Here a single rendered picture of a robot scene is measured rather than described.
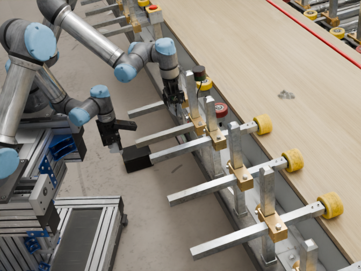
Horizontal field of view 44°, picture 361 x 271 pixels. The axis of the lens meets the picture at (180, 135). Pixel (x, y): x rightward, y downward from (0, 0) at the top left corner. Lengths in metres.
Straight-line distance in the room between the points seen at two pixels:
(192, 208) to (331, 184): 1.32
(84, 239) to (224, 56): 1.26
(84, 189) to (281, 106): 1.64
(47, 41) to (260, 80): 1.12
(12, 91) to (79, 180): 1.78
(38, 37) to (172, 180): 1.77
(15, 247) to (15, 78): 1.05
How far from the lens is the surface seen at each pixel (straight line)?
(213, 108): 1.80
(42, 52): 1.57
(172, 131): 2.07
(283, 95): 2.14
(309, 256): 1.31
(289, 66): 2.38
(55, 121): 2.13
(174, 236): 2.75
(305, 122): 2.00
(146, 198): 3.00
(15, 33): 1.60
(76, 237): 2.64
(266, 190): 1.43
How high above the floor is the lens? 2.13
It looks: 38 degrees down
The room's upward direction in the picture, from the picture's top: 10 degrees counter-clockwise
